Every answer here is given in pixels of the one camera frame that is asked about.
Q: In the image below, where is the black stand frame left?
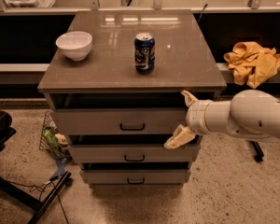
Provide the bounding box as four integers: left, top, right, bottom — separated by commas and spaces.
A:
0, 171, 71, 224

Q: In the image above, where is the green item in basket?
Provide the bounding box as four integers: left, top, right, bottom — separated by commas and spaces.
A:
43, 127, 61, 156

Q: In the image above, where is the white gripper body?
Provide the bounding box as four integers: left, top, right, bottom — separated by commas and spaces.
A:
186, 100, 212, 135

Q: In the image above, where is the black floor cable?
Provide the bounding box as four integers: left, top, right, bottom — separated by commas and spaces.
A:
8, 179, 70, 224

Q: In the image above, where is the blue soda can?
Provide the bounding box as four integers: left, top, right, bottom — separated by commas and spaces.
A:
134, 32, 155, 74

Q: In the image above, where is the white ceramic bowl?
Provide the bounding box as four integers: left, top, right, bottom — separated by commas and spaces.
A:
56, 31, 92, 61

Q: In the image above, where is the grey drawer cabinet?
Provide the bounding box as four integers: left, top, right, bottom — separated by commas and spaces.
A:
37, 9, 228, 187

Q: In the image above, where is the grey middle drawer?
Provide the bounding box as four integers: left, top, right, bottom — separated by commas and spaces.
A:
69, 134, 201, 163

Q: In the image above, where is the wire mesh basket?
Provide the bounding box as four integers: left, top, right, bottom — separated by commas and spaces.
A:
39, 112, 70, 160

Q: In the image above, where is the grey top drawer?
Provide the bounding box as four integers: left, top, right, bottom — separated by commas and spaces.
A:
51, 108, 186, 135

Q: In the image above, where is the yellow crumpled cloth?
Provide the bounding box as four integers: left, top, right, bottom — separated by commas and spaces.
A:
224, 42, 280, 89

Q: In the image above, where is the black stand leg right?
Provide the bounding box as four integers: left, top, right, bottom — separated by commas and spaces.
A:
251, 141, 264, 162

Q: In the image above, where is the grey bottom drawer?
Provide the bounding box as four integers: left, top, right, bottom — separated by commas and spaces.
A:
80, 162, 190, 185

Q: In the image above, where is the black chair seat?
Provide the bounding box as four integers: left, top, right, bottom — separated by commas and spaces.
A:
0, 110, 16, 151

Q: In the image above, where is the blue tape strip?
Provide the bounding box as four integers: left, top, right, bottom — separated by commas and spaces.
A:
49, 157, 72, 181

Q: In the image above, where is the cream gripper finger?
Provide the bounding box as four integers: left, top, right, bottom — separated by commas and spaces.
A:
181, 90, 198, 107
163, 124, 195, 149

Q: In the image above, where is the grey drawer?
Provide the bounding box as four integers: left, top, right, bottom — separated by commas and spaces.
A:
80, 162, 190, 185
51, 108, 186, 135
69, 134, 201, 163

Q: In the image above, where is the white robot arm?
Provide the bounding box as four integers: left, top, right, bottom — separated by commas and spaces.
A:
164, 90, 280, 149

